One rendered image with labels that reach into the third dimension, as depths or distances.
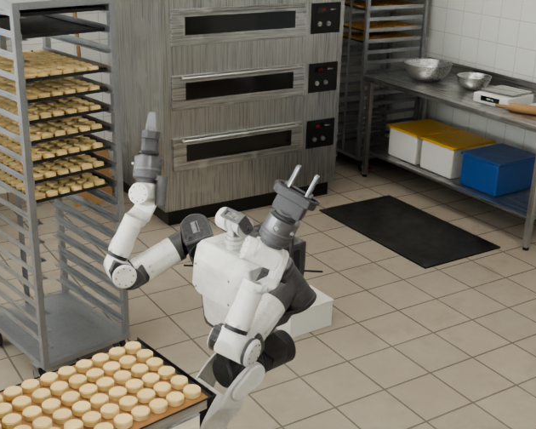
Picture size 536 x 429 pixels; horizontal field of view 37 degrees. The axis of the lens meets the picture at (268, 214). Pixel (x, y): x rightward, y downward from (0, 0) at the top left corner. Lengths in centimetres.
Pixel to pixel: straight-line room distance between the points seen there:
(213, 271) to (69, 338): 189
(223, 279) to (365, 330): 225
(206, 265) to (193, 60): 329
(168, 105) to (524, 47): 281
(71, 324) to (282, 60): 265
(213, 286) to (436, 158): 423
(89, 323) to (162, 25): 212
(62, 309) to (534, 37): 406
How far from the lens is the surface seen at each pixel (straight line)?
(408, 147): 672
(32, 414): 233
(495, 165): 607
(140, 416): 227
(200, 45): 563
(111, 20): 370
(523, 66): 667
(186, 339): 444
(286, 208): 208
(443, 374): 427
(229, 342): 214
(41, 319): 391
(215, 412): 261
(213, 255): 246
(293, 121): 616
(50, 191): 378
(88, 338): 421
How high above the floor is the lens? 223
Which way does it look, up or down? 21 degrees down
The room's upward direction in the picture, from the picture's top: 1 degrees clockwise
